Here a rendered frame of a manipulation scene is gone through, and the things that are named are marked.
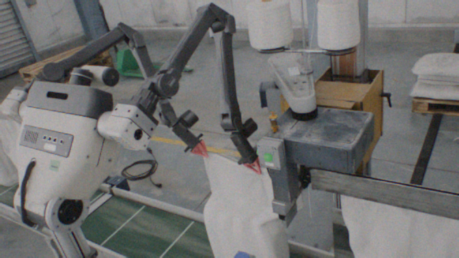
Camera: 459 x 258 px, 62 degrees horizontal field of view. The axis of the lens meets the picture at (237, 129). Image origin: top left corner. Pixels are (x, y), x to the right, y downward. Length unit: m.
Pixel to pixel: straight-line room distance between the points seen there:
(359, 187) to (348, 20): 0.57
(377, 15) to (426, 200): 5.23
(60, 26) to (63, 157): 8.42
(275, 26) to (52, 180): 0.90
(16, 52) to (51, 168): 7.77
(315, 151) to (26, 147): 0.98
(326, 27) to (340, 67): 0.31
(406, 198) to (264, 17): 0.78
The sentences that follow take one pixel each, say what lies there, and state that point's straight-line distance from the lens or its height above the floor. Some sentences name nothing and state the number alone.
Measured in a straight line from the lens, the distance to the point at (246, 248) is 1.80.
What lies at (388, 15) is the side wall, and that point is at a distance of 6.43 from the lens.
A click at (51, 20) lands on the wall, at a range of 9.58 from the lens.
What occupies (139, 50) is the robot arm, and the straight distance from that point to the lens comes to 1.81.
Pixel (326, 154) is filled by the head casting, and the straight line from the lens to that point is 1.20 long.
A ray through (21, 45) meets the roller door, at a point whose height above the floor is 0.47.
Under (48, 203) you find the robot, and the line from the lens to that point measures 1.39.
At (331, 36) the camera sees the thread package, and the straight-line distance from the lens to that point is 1.33.
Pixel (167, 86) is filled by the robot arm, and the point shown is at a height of 1.53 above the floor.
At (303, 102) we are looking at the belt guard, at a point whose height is 1.41.
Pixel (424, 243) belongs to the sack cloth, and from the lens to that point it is 1.49.
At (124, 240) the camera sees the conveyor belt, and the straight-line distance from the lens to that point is 2.52.
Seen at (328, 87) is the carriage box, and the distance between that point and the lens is 1.55.
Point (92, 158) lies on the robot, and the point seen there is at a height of 1.37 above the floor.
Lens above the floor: 1.95
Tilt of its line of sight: 28 degrees down
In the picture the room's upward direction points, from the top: 10 degrees counter-clockwise
